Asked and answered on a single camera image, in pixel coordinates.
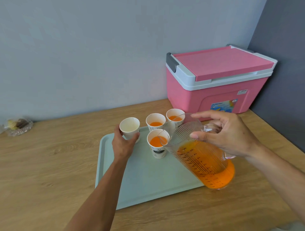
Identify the person's left hand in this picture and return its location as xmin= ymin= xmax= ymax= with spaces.
xmin=111 ymin=125 xmax=140 ymax=163

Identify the person's right hand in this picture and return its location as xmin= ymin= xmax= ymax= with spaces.
xmin=190 ymin=110 xmax=262 ymax=159

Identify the white paper cup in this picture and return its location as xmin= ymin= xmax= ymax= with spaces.
xmin=146 ymin=129 xmax=170 ymax=159
xmin=119 ymin=117 xmax=140 ymax=144
xmin=146 ymin=113 xmax=166 ymax=131
xmin=166 ymin=108 xmax=186 ymax=129

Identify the clear pitcher of orange juice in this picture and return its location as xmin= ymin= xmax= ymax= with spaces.
xmin=159 ymin=113 xmax=236 ymax=190

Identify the person's right forearm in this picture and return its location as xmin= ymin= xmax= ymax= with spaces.
xmin=245 ymin=143 xmax=305 ymax=222

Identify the person's left forearm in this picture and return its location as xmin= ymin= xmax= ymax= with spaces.
xmin=64 ymin=158 xmax=125 ymax=231

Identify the light green plastic tray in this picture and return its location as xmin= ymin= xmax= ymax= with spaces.
xmin=95 ymin=126 xmax=205 ymax=211

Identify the pink cooler box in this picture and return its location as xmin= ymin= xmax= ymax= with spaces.
xmin=166 ymin=44 xmax=278 ymax=122

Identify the brown wrapped sweet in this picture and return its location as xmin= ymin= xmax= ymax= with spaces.
xmin=16 ymin=118 xmax=29 ymax=129

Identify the clear glass dish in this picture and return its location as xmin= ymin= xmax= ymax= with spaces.
xmin=3 ymin=118 xmax=34 ymax=137

